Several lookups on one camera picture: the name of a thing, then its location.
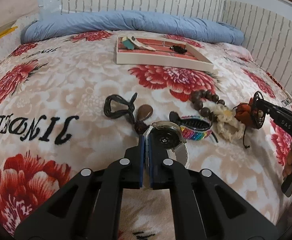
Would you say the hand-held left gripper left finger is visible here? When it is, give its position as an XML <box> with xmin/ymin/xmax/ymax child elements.
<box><xmin>14</xmin><ymin>134</ymin><xmax>146</xmax><ymax>240</ymax></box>

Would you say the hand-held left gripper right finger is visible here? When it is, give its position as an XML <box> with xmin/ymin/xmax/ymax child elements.
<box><xmin>148</xmin><ymin>132</ymin><xmax>280</xmax><ymax>240</ymax></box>

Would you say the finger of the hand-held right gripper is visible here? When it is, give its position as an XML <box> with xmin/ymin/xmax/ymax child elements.
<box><xmin>257</xmin><ymin>99</ymin><xmax>279</xmax><ymax>117</ymax></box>

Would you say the black oval hair clip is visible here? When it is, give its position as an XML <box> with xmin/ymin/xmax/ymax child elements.
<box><xmin>251</xmin><ymin>91</ymin><xmax>265</xmax><ymax>130</ymax></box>

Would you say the silver wristwatch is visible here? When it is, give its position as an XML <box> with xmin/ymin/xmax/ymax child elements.
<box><xmin>144</xmin><ymin>120</ymin><xmax>189</xmax><ymax>180</ymax></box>

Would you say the brown wooden bead bracelet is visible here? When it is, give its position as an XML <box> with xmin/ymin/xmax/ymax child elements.
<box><xmin>190</xmin><ymin>89</ymin><xmax>226</xmax><ymax>122</ymax></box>

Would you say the white tray with brick lining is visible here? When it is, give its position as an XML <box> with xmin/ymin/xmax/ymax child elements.
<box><xmin>116</xmin><ymin>35</ymin><xmax>214</xmax><ymax>72</ymax></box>

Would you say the person's right hand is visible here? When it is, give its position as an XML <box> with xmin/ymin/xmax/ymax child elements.
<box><xmin>283</xmin><ymin>143</ymin><xmax>292</xmax><ymax>180</ymax></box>

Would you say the dark textured bead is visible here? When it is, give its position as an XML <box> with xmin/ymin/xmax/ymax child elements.
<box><xmin>134</xmin><ymin>121</ymin><xmax>146</xmax><ymax>133</ymax></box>

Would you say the brown wooden oval pendant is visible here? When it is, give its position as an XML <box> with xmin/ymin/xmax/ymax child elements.
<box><xmin>135</xmin><ymin>104</ymin><xmax>153</xmax><ymax>123</ymax></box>

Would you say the rainbow banana hair clip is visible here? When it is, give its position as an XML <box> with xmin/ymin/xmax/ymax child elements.
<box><xmin>169</xmin><ymin>111</ymin><xmax>219</xmax><ymax>143</ymax></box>

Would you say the black claw hair clip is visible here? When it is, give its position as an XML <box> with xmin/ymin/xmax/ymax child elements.
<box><xmin>104</xmin><ymin>92</ymin><xmax>138</xmax><ymax>124</ymax></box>

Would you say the floral printed blanket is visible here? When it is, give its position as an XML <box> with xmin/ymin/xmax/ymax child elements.
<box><xmin>0</xmin><ymin>29</ymin><xmax>292</xmax><ymax>240</ymax></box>

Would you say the small black hair clip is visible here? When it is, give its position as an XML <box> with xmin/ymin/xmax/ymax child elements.
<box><xmin>170</xmin><ymin>45</ymin><xmax>187</xmax><ymax>54</ymax></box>

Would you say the rolled blue quilt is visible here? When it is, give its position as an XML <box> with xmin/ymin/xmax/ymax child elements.
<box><xmin>20</xmin><ymin>10</ymin><xmax>245</xmax><ymax>47</ymax></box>

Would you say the yellow-edged board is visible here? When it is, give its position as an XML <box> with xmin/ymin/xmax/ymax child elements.
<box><xmin>0</xmin><ymin>21</ymin><xmax>19</xmax><ymax>48</ymax></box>

